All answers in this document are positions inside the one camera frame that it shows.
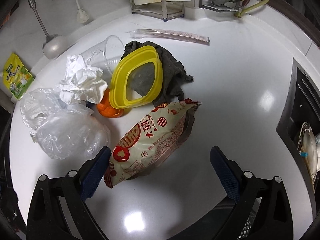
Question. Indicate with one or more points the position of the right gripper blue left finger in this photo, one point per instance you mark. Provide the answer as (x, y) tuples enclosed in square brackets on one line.
[(92, 172)]

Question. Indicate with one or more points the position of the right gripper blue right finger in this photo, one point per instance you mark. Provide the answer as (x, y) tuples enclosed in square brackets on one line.
[(220, 164)]

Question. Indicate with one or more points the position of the clear plastic bag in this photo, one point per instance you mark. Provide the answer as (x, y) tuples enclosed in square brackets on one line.
[(62, 130)]

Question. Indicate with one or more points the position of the red white snack wrapper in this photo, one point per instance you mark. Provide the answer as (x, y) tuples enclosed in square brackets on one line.
[(151, 141)]

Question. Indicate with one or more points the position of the orange peel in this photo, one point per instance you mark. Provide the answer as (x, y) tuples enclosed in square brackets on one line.
[(105, 109)]

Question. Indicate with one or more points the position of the yellow plastic lid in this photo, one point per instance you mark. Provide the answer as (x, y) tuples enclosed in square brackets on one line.
[(137, 79)]

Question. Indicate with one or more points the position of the white tissue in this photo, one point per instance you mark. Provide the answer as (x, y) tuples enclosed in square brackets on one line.
[(81, 82)]

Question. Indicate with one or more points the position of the dark grey rag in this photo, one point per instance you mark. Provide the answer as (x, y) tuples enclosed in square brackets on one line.
[(174, 74)]

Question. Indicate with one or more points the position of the clear plastic cup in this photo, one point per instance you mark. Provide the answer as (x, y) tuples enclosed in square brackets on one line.
[(105, 55)]

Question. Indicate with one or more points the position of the pink chopstick wrapper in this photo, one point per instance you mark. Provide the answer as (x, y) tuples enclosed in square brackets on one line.
[(170, 34)]

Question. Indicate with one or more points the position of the black kitchen sink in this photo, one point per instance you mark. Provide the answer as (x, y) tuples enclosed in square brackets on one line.
[(302, 105)]

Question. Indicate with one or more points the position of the stacked white dishes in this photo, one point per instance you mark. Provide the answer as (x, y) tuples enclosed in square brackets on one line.
[(308, 149)]

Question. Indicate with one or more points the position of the yellow green detergent pouch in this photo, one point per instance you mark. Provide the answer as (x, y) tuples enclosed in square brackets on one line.
[(16, 77)]

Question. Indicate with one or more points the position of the steel ladle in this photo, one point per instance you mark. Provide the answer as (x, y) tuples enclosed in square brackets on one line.
[(55, 44)]

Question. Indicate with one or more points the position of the white blue bottle brush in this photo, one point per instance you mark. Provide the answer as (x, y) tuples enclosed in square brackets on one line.
[(82, 17)]

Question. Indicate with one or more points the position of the steel cutting board rack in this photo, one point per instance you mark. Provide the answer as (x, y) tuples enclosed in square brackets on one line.
[(162, 10)]

